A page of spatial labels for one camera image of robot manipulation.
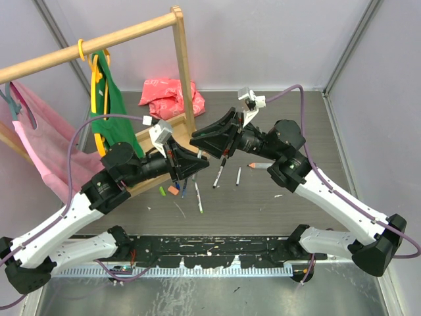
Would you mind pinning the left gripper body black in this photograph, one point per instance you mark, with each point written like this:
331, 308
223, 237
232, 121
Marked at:
170, 149

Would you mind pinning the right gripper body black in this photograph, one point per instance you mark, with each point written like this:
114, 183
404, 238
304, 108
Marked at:
236, 135

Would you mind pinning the white pen black tip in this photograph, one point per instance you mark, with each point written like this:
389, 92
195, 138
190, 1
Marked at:
215, 183

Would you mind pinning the long white green pen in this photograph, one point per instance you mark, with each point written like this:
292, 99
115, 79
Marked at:
199, 155

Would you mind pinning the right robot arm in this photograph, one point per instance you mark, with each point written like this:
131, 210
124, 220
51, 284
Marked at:
371, 238

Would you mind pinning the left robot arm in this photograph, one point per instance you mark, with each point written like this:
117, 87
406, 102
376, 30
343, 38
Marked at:
33, 258

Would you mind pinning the blue pen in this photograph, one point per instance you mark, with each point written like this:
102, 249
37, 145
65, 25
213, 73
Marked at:
184, 188

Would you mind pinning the short white pen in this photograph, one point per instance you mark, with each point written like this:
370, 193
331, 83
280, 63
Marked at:
238, 177

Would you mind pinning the light green pen cap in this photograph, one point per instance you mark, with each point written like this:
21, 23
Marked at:
162, 191

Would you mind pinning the white pen green tip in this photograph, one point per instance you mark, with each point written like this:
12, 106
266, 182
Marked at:
200, 206

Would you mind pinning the orange eraser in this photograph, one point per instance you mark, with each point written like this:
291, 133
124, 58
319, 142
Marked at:
173, 190

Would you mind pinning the grey pencil orange tip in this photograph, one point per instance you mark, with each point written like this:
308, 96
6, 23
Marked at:
259, 165

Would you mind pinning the red patterned cloth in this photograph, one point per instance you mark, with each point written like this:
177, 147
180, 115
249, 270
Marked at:
164, 97

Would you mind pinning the green tank top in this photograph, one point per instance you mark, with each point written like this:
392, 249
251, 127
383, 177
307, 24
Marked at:
106, 98

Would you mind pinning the pink shirt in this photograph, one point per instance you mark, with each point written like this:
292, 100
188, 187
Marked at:
46, 136

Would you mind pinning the grey blue hanger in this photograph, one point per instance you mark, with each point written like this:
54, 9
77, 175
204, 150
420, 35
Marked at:
16, 105

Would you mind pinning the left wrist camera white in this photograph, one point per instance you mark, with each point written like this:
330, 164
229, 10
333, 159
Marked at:
160, 134

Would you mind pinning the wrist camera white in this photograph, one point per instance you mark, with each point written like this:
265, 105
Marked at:
251, 104
160, 134

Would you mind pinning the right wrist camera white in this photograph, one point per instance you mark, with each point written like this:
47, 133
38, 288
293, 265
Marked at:
251, 104

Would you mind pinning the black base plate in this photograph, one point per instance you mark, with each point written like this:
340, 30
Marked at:
210, 251

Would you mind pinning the white cable duct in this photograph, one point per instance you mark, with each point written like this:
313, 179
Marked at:
235, 270

